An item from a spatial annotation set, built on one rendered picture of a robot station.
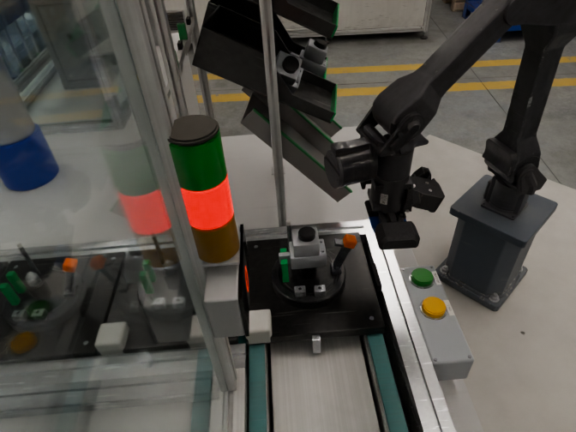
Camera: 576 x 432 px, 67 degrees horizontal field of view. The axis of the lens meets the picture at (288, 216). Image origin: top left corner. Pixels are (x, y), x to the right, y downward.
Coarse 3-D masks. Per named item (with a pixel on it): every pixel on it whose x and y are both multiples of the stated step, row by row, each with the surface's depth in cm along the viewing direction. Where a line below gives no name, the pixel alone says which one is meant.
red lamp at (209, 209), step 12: (228, 180) 44; (192, 192) 42; (204, 192) 42; (216, 192) 42; (228, 192) 44; (192, 204) 42; (204, 204) 42; (216, 204) 43; (228, 204) 44; (192, 216) 44; (204, 216) 43; (216, 216) 44; (228, 216) 45; (204, 228) 44
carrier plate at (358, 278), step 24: (264, 240) 92; (360, 240) 91; (264, 264) 87; (360, 264) 86; (264, 288) 82; (360, 288) 81; (288, 312) 78; (312, 312) 77; (336, 312) 77; (360, 312) 77; (288, 336) 74; (336, 336) 75
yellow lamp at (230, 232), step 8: (232, 216) 46; (232, 224) 46; (192, 232) 46; (200, 232) 45; (208, 232) 45; (216, 232) 45; (224, 232) 46; (232, 232) 47; (200, 240) 46; (208, 240) 46; (216, 240) 46; (224, 240) 46; (232, 240) 47; (200, 248) 47; (208, 248) 46; (216, 248) 46; (224, 248) 47; (232, 248) 48; (200, 256) 48; (208, 256) 47; (216, 256) 47; (224, 256) 47; (232, 256) 48
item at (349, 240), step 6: (348, 234) 77; (336, 240) 77; (342, 240) 78; (348, 240) 76; (354, 240) 76; (342, 246) 77; (348, 246) 77; (354, 246) 77; (342, 252) 78; (348, 252) 78; (336, 258) 80; (342, 258) 79; (336, 264) 80
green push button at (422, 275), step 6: (414, 270) 83; (420, 270) 83; (426, 270) 83; (414, 276) 82; (420, 276) 82; (426, 276) 82; (432, 276) 82; (414, 282) 82; (420, 282) 81; (426, 282) 81
